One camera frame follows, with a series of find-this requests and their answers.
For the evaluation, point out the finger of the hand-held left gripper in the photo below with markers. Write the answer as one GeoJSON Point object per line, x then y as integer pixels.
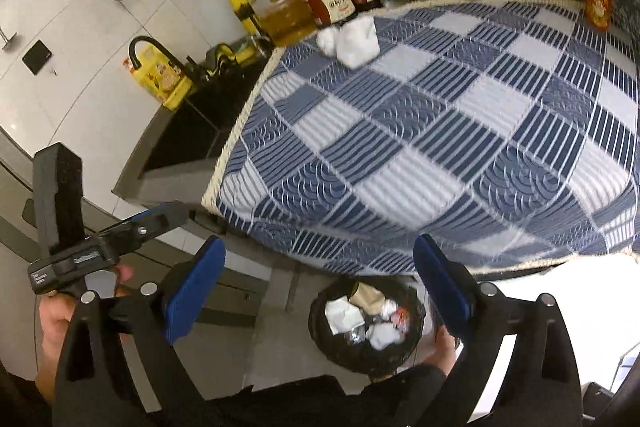
{"type": "Point", "coordinates": [150, 219]}

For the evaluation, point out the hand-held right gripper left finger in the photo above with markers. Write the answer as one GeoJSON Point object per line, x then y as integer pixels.
{"type": "Point", "coordinates": [192, 292]}

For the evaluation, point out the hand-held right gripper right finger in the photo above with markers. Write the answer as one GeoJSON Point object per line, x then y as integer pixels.
{"type": "Point", "coordinates": [440, 287]}

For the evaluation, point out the black trash bin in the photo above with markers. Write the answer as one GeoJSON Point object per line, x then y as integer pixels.
{"type": "Point", "coordinates": [340, 357]}

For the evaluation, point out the person's left hand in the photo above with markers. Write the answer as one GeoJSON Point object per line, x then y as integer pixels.
{"type": "Point", "coordinates": [52, 332]}

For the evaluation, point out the white crumpled tissue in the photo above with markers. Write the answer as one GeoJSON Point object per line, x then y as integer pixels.
{"type": "Point", "coordinates": [342, 317]}
{"type": "Point", "coordinates": [384, 336]}

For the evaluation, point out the black sink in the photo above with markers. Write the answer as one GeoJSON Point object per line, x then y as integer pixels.
{"type": "Point", "coordinates": [200, 132]}

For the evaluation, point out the yellow packet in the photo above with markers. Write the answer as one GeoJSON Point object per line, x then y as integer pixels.
{"type": "Point", "coordinates": [160, 79]}

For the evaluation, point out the blue white patterned tablecloth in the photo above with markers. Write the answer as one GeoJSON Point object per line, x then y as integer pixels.
{"type": "Point", "coordinates": [425, 132]}

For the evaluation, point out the black faucet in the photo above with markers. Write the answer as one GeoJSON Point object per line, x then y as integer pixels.
{"type": "Point", "coordinates": [137, 44]}

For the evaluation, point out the black yellow scrubber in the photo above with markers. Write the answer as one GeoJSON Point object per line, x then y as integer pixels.
{"type": "Point", "coordinates": [227, 54]}

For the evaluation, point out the small white tissue ball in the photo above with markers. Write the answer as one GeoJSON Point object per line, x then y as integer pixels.
{"type": "Point", "coordinates": [327, 41]}

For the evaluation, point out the white crumpled towel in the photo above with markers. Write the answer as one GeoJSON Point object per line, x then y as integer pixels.
{"type": "Point", "coordinates": [356, 42]}

